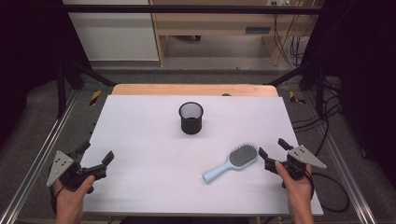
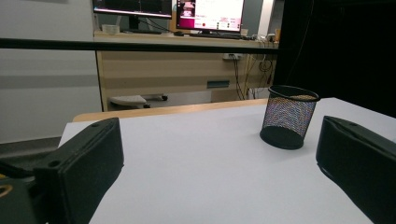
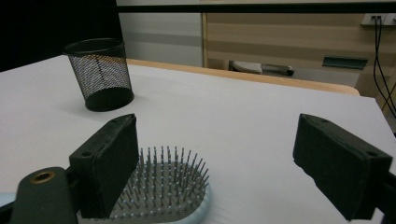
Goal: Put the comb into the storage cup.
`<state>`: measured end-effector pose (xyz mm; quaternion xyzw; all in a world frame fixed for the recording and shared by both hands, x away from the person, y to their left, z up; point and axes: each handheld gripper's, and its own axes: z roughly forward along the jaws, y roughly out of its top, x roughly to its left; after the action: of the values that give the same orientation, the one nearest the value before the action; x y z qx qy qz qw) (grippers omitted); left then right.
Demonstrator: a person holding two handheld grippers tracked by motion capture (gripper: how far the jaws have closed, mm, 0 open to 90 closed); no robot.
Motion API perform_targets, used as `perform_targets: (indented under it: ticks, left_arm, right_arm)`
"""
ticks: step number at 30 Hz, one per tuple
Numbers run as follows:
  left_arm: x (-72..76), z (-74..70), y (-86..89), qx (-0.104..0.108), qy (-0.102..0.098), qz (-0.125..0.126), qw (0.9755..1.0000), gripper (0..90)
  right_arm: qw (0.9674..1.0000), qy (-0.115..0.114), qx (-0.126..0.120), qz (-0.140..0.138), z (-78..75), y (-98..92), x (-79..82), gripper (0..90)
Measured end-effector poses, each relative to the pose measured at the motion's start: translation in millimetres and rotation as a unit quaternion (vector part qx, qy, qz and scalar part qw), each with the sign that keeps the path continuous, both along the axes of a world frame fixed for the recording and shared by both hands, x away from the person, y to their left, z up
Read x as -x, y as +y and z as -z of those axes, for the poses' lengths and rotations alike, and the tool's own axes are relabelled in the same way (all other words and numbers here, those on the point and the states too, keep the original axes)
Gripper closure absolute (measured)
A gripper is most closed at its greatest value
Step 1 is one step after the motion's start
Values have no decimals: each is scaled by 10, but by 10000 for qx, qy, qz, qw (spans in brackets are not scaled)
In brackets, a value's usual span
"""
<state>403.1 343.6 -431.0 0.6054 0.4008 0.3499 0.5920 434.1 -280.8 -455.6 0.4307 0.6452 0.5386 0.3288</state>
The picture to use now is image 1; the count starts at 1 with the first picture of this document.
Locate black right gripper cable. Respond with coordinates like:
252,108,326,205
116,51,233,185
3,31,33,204
306,171,316,201

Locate wooden table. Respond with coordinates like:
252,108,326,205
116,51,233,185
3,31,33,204
111,83,279,98

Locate person's left hand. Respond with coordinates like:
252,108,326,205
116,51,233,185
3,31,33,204
55,175,96,217

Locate light wooden desk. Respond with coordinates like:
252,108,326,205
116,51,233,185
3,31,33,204
148,0,322,67

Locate hanging black desk cables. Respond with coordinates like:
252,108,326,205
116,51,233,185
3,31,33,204
273,13,313,68

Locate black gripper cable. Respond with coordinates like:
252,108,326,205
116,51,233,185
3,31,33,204
49,186,64,217
306,171,316,201

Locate black curtain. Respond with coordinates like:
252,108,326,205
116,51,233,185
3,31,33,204
0,0,92,147
306,0,396,183

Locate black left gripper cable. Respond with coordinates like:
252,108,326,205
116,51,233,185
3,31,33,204
49,186,64,217

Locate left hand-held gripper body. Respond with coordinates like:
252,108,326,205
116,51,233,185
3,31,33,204
46,150,96,194

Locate black looped floor cable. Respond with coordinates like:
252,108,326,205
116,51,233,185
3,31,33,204
308,119,350,214

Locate black floor cable bundle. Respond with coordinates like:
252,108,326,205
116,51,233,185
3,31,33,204
291,102,343,133

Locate light blue hairbrush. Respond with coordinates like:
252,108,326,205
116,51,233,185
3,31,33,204
202,142,260,185

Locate black mesh cup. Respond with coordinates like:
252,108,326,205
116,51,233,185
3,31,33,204
178,101,205,135

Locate person's right hand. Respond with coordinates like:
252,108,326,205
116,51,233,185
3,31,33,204
275,161,314,205

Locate white table board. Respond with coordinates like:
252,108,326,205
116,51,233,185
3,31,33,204
79,94,325,217

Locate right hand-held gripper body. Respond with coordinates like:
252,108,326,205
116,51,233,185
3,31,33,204
275,145,328,183

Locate black horizontal frame bar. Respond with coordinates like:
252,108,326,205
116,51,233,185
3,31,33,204
61,4,325,14

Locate aluminium floor rail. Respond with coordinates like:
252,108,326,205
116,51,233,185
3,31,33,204
0,89,80,224
317,92,378,224

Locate black frame post with brace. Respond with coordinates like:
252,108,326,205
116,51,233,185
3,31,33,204
266,62,327,118
56,58,117,119

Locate white cabinet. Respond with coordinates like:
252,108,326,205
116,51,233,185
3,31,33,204
62,0,160,63

